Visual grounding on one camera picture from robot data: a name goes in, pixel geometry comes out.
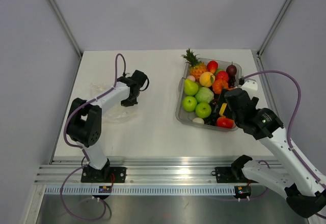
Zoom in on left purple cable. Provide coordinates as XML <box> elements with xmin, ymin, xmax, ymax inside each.
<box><xmin>59</xmin><ymin>53</ymin><xmax>128</xmax><ymax>221</ymax></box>

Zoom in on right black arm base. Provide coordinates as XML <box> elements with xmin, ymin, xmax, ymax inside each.
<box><xmin>211</xmin><ymin>166</ymin><xmax>248</xmax><ymax>183</ymax></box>

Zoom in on dark purple passion fruit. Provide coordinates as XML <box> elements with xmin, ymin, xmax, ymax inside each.
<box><xmin>226</xmin><ymin>63</ymin><xmax>237</xmax><ymax>77</ymax></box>

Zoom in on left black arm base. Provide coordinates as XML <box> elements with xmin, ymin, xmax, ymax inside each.
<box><xmin>80</xmin><ymin>166</ymin><xmax>127</xmax><ymax>183</ymax></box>

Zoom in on white toy egg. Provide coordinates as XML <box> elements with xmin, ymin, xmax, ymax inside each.
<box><xmin>192</xmin><ymin>117</ymin><xmax>205</xmax><ymax>124</ymax></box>

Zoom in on aluminium frame post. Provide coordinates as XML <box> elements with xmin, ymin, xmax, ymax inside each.
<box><xmin>47</xmin><ymin>0</ymin><xmax>83</xmax><ymax>61</ymax></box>
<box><xmin>257</xmin><ymin>0</ymin><xmax>294</xmax><ymax>58</ymax></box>

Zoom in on red toy mango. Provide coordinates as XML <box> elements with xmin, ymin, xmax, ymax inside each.
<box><xmin>207</xmin><ymin>60</ymin><xmax>219</xmax><ymax>74</ymax></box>

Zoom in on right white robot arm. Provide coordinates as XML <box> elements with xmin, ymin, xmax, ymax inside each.
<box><xmin>218</xmin><ymin>87</ymin><xmax>325</xmax><ymax>218</ymax></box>

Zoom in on clear plastic food bin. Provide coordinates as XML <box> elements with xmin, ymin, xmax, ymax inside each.
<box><xmin>175</xmin><ymin>58</ymin><xmax>242</xmax><ymax>132</ymax></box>

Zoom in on pink toy egg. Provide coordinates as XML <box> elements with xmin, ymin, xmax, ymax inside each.
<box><xmin>187</xmin><ymin>75</ymin><xmax>196</xmax><ymax>82</ymax></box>

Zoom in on light green toy fruit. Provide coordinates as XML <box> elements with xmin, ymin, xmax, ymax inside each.
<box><xmin>214</xmin><ymin>68</ymin><xmax>224</xmax><ymax>76</ymax></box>

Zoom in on aluminium mounting rail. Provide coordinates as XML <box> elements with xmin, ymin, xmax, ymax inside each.
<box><xmin>34</xmin><ymin>157</ymin><xmax>257</xmax><ymax>195</ymax></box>

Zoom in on clear zip top bag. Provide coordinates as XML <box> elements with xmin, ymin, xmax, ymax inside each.
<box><xmin>90</xmin><ymin>82</ymin><xmax>138</xmax><ymax>124</ymax></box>

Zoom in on yellow toy peach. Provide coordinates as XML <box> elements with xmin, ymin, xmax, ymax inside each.
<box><xmin>199</xmin><ymin>72</ymin><xmax>215</xmax><ymax>88</ymax></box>

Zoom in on green toy cabbage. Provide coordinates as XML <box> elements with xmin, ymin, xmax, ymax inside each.
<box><xmin>195</xmin><ymin>87</ymin><xmax>214</xmax><ymax>103</ymax></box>

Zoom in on toy pineapple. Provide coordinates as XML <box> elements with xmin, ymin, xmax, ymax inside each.
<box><xmin>181</xmin><ymin>48</ymin><xmax>208</xmax><ymax>81</ymax></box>

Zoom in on right aluminium frame post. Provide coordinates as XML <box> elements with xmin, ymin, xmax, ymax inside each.
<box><xmin>257</xmin><ymin>0</ymin><xmax>294</xmax><ymax>58</ymax></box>

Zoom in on green toy pear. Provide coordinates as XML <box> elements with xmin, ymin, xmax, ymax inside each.
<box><xmin>184</xmin><ymin>79</ymin><xmax>199</xmax><ymax>96</ymax></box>

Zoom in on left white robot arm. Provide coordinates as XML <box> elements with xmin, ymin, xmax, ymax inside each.
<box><xmin>63</xmin><ymin>70</ymin><xmax>149</xmax><ymax>183</ymax></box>

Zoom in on orange toy persimmon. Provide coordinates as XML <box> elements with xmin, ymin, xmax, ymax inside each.
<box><xmin>212</xmin><ymin>79</ymin><xmax>229</xmax><ymax>95</ymax></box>

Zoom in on left aluminium frame post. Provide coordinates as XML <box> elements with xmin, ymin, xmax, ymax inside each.
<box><xmin>47</xmin><ymin>0</ymin><xmax>83</xmax><ymax>61</ymax></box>

